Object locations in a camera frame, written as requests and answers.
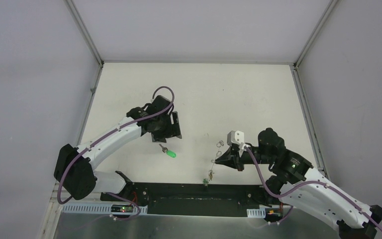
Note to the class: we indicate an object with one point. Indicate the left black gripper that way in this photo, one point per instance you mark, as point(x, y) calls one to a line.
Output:
point(176, 125)

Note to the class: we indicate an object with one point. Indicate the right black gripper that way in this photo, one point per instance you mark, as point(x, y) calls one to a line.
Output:
point(232, 159)

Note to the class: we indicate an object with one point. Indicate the large wire keyring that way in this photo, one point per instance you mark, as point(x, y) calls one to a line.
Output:
point(219, 145)

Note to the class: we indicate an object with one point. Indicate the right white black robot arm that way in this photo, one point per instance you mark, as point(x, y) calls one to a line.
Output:
point(293, 180)

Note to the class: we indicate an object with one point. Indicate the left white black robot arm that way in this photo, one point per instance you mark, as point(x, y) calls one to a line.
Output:
point(76, 167)

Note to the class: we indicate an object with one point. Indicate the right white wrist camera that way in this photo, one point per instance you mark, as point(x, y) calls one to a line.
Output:
point(235, 137)

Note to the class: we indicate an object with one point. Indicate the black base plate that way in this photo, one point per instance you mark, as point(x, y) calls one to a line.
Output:
point(198, 200)

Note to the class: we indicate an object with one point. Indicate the right white cable duct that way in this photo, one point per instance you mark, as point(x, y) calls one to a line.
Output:
point(256, 213)

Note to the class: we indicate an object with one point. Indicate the white cable duct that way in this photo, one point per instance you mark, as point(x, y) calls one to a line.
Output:
point(256, 213)
point(100, 209)

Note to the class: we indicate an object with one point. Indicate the left white cable duct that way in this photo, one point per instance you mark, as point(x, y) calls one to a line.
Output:
point(100, 209)

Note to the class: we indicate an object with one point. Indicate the left aluminium frame post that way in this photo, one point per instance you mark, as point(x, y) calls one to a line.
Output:
point(88, 87)

